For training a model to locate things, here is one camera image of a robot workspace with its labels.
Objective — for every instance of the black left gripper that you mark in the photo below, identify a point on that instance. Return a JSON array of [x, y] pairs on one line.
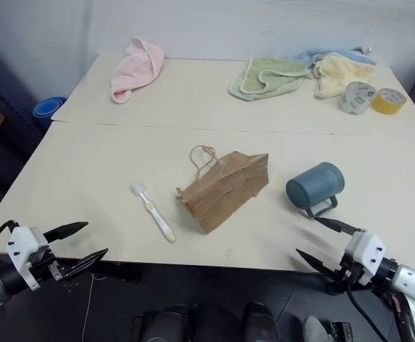
[[48, 268]]

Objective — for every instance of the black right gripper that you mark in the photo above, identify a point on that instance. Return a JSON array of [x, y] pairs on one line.
[[346, 274]]

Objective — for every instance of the blue-grey plastic mug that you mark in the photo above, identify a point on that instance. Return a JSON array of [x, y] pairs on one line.
[[312, 187]]

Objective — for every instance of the white and yellow toothbrush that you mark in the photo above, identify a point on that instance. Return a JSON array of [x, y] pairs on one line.
[[154, 213]]

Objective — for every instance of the dark rounded robot foot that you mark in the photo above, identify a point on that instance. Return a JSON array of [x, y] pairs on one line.
[[170, 324], [261, 322]]

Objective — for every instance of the brown paper bag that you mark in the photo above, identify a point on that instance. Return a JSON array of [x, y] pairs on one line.
[[225, 189]]

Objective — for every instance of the blue rolled mat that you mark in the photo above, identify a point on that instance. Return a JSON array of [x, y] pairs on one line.
[[47, 107]]

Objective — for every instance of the grey tape roll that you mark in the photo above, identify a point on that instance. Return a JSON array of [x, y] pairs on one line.
[[357, 98]]

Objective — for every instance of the yellow tape roll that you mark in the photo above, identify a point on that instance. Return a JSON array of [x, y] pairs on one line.
[[388, 100]]

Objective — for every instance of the yellow towel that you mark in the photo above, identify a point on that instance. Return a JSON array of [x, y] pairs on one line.
[[343, 73]]

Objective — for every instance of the green towel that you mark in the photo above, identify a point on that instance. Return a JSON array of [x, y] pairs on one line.
[[264, 78]]

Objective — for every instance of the pink towel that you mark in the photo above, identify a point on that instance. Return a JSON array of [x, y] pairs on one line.
[[138, 69]]

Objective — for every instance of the light blue towel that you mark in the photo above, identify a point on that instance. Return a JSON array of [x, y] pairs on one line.
[[311, 55]]

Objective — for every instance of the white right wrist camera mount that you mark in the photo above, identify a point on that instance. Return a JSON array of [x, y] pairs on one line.
[[366, 251]]

